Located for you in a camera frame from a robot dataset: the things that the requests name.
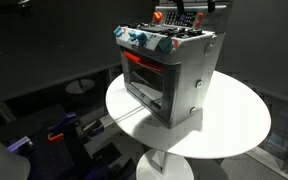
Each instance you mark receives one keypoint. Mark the small orange stove button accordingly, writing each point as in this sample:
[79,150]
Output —
[197,23]
[200,15]

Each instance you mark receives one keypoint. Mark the large orange stove dial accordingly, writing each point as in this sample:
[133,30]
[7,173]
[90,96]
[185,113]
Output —
[157,16]

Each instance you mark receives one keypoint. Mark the black stove burner grate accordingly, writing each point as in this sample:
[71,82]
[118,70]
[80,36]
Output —
[167,30]

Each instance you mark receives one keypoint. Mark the blue double stove knob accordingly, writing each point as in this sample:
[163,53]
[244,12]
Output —
[138,37]

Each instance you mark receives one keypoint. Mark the grey toy stove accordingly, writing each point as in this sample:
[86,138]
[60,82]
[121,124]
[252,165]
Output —
[187,73]

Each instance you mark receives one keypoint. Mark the grey oven door with window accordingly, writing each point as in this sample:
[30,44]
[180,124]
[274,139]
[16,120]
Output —
[170,100]

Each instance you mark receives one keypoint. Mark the dark storage shelf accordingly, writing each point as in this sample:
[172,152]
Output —
[284,133]

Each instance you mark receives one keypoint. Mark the purple clamp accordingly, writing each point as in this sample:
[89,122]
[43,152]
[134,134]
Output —
[65,120]

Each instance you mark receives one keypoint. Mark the orange hook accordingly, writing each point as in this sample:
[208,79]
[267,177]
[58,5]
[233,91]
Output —
[55,137]

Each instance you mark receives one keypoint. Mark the lavender metal bar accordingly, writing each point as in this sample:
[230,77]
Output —
[19,144]

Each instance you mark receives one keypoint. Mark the grey rounded cover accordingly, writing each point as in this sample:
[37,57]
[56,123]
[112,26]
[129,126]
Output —
[0,160]

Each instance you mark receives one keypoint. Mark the white round pedestal table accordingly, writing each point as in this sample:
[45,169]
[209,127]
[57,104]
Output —
[230,123]

